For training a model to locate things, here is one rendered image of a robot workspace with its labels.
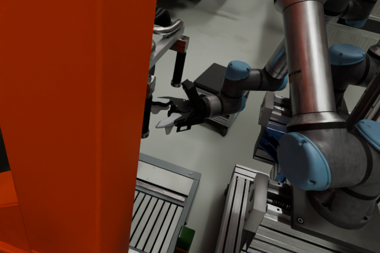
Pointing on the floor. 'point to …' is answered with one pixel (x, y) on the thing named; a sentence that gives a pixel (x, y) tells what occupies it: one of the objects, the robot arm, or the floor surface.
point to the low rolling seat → (209, 81)
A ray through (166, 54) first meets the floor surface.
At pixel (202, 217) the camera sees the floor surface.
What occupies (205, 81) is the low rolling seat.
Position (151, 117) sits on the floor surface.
